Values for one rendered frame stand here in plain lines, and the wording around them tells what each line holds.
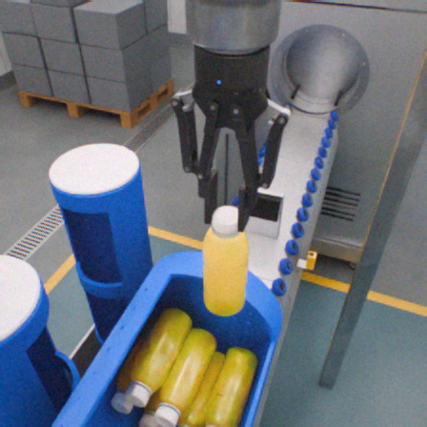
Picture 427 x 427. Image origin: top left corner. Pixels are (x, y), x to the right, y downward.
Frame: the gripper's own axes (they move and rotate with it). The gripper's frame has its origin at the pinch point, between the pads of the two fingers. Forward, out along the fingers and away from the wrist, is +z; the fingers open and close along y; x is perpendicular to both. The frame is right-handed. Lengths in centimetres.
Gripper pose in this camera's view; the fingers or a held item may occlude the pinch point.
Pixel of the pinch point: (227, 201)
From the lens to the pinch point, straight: 54.9
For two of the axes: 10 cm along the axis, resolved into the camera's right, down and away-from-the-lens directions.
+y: -9.4, -2.3, 2.6
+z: 0.0, 7.5, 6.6
